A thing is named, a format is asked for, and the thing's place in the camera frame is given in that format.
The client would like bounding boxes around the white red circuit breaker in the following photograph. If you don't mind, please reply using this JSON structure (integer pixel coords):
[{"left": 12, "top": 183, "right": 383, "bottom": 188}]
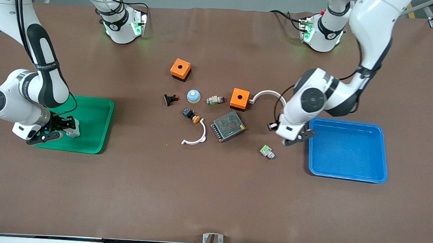
[{"left": 63, "top": 117, "right": 81, "bottom": 138}]

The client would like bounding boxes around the green plastic tray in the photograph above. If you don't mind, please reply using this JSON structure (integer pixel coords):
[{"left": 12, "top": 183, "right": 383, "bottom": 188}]
[{"left": 33, "top": 94, "right": 115, "bottom": 155}]

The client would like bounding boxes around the orange button box black base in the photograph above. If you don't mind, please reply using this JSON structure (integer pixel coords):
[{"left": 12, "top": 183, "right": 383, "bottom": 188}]
[
  {"left": 229, "top": 87, "right": 251, "bottom": 112},
  {"left": 169, "top": 58, "right": 193, "bottom": 83}
]

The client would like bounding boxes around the metal mesh power supply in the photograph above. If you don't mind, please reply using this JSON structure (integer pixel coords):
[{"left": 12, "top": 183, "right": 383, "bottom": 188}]
[{"left": 210, "top": 110, "right": 247, "bottom": 144}]

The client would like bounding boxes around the blue plastic tray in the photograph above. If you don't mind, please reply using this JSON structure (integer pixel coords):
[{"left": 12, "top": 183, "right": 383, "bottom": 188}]
[{"left": 306, "top": 117, "right": 391, "bottom": 184}]

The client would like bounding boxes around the orange mushroom push button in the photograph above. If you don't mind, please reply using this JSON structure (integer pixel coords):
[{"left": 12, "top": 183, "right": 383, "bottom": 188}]
[{"left": 182, "top": 108, "right": 201, "bottom": 124}]

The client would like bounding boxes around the blue dome button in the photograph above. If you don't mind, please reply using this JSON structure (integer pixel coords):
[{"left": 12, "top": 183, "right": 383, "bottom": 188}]
[{"left": 186, "top": 89, "right": 202, "bottom": 104}]

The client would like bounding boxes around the brown table mat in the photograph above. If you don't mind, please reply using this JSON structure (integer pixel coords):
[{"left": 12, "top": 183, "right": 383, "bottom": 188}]
[{"left": 0, "top": 0, "right": 433, "bottom": 243}]

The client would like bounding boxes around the green white switch block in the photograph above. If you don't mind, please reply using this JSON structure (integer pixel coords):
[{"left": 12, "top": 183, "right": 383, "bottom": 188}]
[{"left": 259, "top": 145, "right": 276, "bottom": 160}]

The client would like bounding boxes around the large white curved bracket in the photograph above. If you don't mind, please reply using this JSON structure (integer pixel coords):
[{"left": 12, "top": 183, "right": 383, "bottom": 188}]
[{"left": 248, "top": 89, "right": 288, "bottom": 111}]

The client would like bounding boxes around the white green red selector switch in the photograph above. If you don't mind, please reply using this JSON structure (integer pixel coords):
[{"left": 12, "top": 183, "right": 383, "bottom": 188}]
[{"left": 206, "top": 95, "right": 226, "bottom": 107}]

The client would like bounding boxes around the small white curved bracket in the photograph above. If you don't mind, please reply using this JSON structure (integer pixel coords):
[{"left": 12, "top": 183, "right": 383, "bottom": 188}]
[{"left": 181, "top": 119, "right": 207, "bottom": 146}]

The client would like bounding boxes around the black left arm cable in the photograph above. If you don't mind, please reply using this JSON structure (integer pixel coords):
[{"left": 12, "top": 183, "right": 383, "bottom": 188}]
[{"left": 274, "top": 34, "right": 366, "bottom": 129}]

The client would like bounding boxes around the black red push switch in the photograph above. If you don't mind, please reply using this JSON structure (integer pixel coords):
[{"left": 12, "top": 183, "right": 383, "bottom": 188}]
[{"left": 163, "top": 93, "right": 180, "bottom": 107}]

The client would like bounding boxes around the black left base cable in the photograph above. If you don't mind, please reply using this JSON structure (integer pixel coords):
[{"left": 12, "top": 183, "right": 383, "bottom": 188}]
[{"left": 269, "top": 10, "right": 308, "bottom": 32}]

